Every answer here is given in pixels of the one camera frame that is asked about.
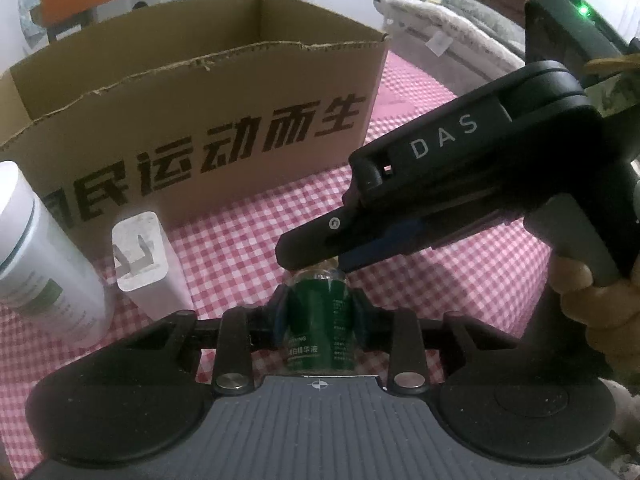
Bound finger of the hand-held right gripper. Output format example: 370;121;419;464
339;217;443;272
276;207;381;270

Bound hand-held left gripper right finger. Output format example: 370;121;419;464
350;290;518;396

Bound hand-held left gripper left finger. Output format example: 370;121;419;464
125;284;291;396

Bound green dropper bottle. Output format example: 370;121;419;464
282;265;358;376

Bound white charger plug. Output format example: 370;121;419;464
111;211;193;322

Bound printed cardboard box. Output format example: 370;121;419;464
0;0;390;241

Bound white plastic bottle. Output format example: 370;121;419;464
0;160;108;348

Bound person's right hand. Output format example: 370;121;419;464
550;255;640;376

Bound pink checkered tablecloth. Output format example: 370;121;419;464
0;52;556;480

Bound grey blanket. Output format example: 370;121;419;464
407;0;526;46

